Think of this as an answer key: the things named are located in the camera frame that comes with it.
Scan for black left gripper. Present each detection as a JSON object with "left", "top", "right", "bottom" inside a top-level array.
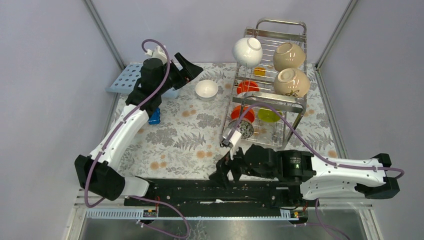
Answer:
[{"left": 156, "top": 52, "right": 203, "bottom": 95}]

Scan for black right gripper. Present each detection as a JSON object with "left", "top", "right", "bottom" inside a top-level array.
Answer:
[{"left": 208, "top": 139, "right": 276, "bottom": 189}]

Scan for white bowl front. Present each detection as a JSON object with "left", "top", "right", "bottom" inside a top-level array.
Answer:
[{"left": 195, "top": 79, "right": 219, "bottom": 101}]

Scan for white bowl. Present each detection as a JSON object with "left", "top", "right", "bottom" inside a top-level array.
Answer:
[
  {"left": 232, "top": 37, "right": 263, "bottom": 68},
  {"left": 195, "top": 79, "right": 219, "bottom": 101}
]

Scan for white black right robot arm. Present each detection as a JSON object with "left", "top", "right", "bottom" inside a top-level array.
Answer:
[{"left": 209, "top": 144, "right": 400, "bottom": 206}]

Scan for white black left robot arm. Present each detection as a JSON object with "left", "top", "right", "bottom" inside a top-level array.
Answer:
[{"left": 74, "top": 53, "right": 203, "bottom": 208}]

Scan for stainless steel dish rack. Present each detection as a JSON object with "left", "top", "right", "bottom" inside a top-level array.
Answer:
[{"left": 221, "top": 17, "right": 307, "bottom": 150}]

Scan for leopard pattern bowl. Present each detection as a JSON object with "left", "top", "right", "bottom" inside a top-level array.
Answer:
[{"left": 230, "top": 119, "right": 255, "bottom": 140}]

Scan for orange bowl lower rear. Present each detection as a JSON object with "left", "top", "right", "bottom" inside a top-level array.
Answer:
[{"left": 236, "top": 80, "right": 260, "bottom": 95}]

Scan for orange bowl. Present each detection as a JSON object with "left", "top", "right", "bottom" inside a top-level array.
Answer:
[
  {"left": 230, "top": 105, "right": 256, "bottom": 123},
  {"left": 236, "top": 80, "right": 260, "bottom": 95}
]

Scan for floral table mat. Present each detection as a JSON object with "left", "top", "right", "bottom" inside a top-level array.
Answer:
[{"left": 117, "top": 63, "right": 338, "bottom": 179}]

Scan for blue toy block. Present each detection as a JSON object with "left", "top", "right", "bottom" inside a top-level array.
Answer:
[{"left": 148, "top": 107, "right": 161, "bottom": 125}]

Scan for orange bowl lower front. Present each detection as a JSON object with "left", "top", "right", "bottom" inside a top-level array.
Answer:
[{"left": 230, "top": 105, "right": 256, "bottom": 123}]

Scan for blue perforated tray stand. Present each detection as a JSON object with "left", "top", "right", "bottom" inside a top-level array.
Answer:
[{"left": 105, "top": 63, "right": 180, "bottom": 99}]

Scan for lime green bowl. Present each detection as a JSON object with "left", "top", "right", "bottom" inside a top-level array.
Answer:
[{"left": 257, "top": 108, "right": 281, "bottom": 123}]

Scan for small yellow cup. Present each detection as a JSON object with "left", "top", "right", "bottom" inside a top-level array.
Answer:
[{"left": 253, "top": 67, "right": 266, "bottom": 77}]

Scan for beige bowl rear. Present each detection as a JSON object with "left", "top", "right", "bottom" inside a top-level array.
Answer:
[{"left": 272, "top": 42, "right": 306, "bottom": 72}]

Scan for beige bowl with flower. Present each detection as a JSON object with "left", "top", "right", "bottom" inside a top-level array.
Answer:
[{"left": 273, "top": 68, "right": 311, "bottom": 98}]

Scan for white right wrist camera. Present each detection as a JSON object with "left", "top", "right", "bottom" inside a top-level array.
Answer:
[{"left": 220, "top": 128, "right": 242, "bottom": 160}]

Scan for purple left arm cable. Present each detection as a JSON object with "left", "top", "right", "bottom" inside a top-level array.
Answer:
[{"left": 84, "top": 39, "right": 191, "bottom": 240}]

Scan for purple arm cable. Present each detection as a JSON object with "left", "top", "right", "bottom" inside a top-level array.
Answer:
[
  {"left": 84, "top": 39, "right": 191, "bottom": 240},
  {"left": 228, "top": 101, "right": 406, "bottom": 240}
]

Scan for white slotted cable duct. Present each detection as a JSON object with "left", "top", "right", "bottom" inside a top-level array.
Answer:
[{"left": 85, "top": 208, "right": 300, "bottom": 224}]

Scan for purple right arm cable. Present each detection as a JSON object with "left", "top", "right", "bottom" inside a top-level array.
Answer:
[{"left": 228, "top": 101, "right": 406, "bottom": 240}]

